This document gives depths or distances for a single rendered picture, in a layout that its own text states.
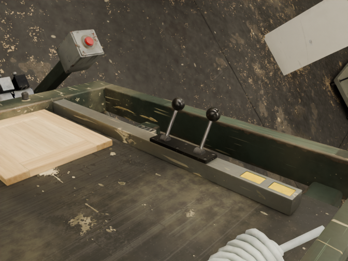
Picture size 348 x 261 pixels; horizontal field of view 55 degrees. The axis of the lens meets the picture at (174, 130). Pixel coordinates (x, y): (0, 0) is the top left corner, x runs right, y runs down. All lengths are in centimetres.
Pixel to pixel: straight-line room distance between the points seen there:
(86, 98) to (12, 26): 123
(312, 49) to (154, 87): 225
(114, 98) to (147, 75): 149
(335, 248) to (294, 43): 425
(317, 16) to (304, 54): 46
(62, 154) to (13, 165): 12
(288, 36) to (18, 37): 314
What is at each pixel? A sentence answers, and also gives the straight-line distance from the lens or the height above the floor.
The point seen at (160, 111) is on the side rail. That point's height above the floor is 117.
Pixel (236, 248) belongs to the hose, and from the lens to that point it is 33.
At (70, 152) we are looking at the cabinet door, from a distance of 96.
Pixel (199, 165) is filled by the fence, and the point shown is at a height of 149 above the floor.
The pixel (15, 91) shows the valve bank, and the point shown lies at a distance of 150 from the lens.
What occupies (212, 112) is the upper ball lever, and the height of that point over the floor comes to 155.
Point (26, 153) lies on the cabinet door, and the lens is 100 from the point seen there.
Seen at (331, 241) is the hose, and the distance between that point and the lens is 28.
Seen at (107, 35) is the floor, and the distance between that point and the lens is 285.
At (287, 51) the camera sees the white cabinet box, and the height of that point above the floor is 19.
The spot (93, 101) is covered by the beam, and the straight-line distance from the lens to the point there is 145.
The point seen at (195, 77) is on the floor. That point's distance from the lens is 328.
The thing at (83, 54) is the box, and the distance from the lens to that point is 146.
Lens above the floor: 208
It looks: 47 degrees down
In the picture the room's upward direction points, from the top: 66 degrees clockwise
